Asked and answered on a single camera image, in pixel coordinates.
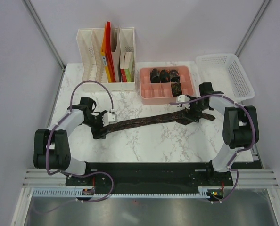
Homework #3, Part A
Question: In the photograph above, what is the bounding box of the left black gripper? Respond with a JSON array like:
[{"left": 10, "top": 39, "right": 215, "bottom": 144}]
[{"left": 82, "top": 110, "right": 110, "bottom": 139}]

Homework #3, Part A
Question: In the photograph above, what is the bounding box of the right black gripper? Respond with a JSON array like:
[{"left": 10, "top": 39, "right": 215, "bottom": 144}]
[{"left": 183, "top": 95, "right": 208, "bottom": 123}]

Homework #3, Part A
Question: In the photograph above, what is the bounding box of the dark paisley necktie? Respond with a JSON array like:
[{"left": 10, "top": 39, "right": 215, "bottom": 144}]
[{"left": 98, "top": 109, "right": 215, "bottom": 135}]

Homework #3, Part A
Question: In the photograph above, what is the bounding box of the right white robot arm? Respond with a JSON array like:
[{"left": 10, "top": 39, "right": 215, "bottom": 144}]
[{"left": 176, "top": 82, "right": 259, "bottom": 186}]

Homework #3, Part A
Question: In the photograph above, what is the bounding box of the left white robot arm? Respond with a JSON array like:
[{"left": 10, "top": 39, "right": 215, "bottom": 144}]
[{"left": 33, "top": 97, "right": 107, "bottom": 185}]

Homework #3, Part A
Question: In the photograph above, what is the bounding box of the rolled tie front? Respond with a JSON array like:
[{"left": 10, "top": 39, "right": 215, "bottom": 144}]
[{"left": 171, "top": 82, "right": 182, "bottom": 97}]

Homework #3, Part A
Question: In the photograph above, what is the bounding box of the rolled tie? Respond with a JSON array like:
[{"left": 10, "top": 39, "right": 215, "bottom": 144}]
[
  {"left": 159, "top": 69, "right": 170, "bottom": 83},
  {"left": 171, "top": 82, "right": 182, "bottom": 97},
  {"left": 150, "top": 68, "right": 160, "bottom": 83},
  {"left": 169, "top": 69, "right": 180, "bottom": 82}
]

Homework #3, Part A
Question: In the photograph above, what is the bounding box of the pink divided storage box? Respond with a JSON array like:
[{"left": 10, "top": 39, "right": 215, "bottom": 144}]
[{"left": 140, "top": 65, "right": 196, "bottom": 105}]

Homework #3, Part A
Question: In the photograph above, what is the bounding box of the white perforated plastic basket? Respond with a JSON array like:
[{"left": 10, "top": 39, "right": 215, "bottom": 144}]
[{"left": 195, "top": 53, "right": 255, "bottom": 102}]

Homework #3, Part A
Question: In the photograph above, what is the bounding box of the white file organizer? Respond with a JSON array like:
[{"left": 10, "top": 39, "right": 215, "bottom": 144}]
[{"left": 76, "top": 27, "right": 136, "bottom": 92}]

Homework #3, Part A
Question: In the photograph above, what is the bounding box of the beige paper folder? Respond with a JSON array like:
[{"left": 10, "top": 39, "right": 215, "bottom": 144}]
[{"left": 111, "top": 28, "right": 121, "bottom": 82}]

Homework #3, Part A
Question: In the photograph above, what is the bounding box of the orange red folder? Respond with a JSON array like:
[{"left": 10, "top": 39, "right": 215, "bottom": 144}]
[{"left": 100, "top": 21, "right": 115, "bottom": 83}]

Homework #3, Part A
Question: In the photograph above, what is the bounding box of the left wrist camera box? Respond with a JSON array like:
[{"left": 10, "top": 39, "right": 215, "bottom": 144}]
[{"left": 102, "top": 112, "right": 117, "bottom": 126}]

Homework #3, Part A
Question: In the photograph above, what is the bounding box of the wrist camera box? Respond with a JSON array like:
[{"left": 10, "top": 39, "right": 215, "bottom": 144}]
[
  {"left": 102, "top": 112, "right": 117, "bottom": 126},
  {"left": 176, "top": 95, "right": 190, "bottom": 109}
]

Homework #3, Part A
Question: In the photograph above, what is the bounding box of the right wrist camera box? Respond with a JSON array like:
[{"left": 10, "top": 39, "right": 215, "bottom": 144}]
[{"left": 176, "top": 95, "right": 190, "bottom": 109}]

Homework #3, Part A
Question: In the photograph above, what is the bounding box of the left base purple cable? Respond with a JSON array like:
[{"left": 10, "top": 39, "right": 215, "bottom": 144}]
[{"left": 75, "top": 171, "right": 115, "bottom": 203}]

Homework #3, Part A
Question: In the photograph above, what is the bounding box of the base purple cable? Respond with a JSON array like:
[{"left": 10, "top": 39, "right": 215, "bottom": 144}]
[
  {"left": 207, "top": 168, "right": 239, "bottom": 204},
  {"left": 75, "top": 171, "right": 115, "bottom": 203}
]

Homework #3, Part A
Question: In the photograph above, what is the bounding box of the white slotted cable duct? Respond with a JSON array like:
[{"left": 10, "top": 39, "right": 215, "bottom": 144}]
[{"left": 31, "top": 186, "right": 221, "bottom": 198}]

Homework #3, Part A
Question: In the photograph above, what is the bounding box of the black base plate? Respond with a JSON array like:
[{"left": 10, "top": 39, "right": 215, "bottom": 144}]
[{"left": 66, "top": 162, "right": 233, "bottom": 193}]

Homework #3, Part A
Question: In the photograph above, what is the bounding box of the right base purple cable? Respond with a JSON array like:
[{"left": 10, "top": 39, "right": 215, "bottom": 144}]
[{"left": 207, "top": 168, "right": 239, "bottom": 204}]

